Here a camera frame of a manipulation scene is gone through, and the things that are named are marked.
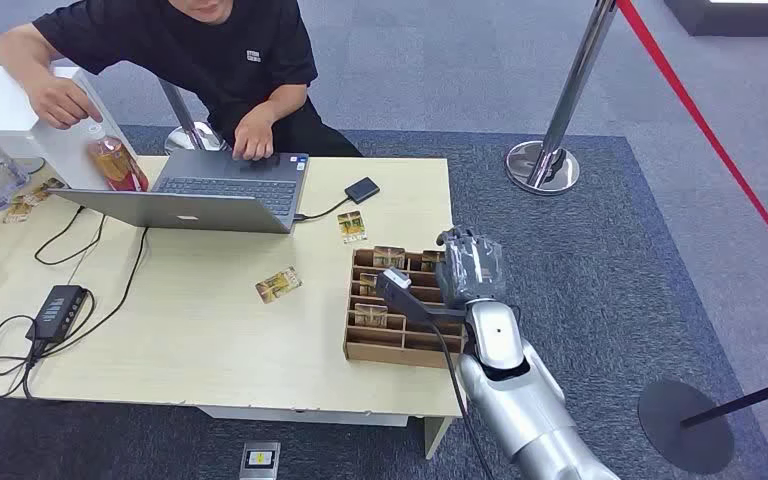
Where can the person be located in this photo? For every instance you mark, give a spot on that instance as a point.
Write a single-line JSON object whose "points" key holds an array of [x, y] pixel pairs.
{"points": [[225, 53]]}

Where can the chrome stanchion post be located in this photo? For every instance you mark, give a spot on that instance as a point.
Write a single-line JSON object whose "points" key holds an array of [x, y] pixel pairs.
{"points": [[559, 126], [188, 129]]}

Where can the person's left forearm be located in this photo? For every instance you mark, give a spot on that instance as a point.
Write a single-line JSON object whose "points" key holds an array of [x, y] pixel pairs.
{"points": [[281, 102]]}

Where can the black hub box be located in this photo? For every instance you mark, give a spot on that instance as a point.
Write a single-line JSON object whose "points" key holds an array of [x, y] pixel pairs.
{"points": [[57, 312]]}

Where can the black stanchion with round base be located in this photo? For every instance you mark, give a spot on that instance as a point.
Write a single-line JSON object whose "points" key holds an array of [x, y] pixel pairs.
{"points": [[685, 427]]}

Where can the person's right forearm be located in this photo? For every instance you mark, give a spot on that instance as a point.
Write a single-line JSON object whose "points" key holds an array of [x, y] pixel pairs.
{"points": [[20, 63]]}

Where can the black wrist camera, pale box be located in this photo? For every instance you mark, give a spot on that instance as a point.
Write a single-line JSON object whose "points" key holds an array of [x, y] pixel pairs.
{"points": [[405, 299]]}

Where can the dark platform edge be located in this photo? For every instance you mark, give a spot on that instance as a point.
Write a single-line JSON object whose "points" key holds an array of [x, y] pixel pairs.
{"points": [[735, 20]]}

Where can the black external drive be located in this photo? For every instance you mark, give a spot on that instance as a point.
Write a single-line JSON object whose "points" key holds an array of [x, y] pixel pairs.
{"points": [[362, 190]]}

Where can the brown wooden card tray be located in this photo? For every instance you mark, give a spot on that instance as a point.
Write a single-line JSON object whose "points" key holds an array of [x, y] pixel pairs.
{"points": [[390, 341]]}

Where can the small grey floor device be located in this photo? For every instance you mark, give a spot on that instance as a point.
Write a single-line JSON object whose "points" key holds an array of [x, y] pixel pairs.
{"points": [[260, 460]]}

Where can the grey laptop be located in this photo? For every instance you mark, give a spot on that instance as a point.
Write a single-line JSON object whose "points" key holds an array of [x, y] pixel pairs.
{"points": [[225, 192]]}

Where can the orange drink bottle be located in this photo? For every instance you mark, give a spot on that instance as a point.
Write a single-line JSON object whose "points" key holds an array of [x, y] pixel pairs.
{"points": [[117, 162]]}

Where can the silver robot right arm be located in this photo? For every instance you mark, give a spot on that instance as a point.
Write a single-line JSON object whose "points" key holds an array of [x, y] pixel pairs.
{"points": [[523, 397]]}

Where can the red barrier belt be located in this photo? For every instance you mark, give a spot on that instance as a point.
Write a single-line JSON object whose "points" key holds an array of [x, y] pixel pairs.
{"points": [[695, 109]]}

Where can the white box cabinet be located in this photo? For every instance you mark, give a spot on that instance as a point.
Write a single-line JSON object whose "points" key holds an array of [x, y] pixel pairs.
{"points": [[20, 112]]}

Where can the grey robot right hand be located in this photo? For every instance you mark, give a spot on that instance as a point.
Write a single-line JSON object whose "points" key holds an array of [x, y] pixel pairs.
{"points": [[470, 268]]}

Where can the person's right hand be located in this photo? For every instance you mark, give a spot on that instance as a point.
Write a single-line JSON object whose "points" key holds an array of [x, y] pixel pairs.
{"points": [[59, 102]]}

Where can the person's left hand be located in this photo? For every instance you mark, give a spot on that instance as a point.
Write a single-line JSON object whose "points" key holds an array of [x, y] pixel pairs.
{"points": [[253, 136]]}

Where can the dark blue rug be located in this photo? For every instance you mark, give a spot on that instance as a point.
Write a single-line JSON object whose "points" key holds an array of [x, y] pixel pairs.
{"points": [[609, 298]]}

